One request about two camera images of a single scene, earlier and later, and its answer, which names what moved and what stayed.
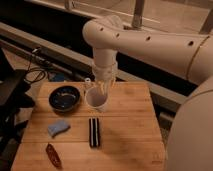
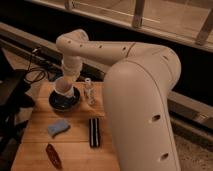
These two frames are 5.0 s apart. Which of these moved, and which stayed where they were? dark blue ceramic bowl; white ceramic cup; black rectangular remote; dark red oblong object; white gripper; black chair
Moved: white gripper; white ceramic cup
Stayed: dark blue ceramic bowl; black rectangular remote; black chair; dark red oblong object
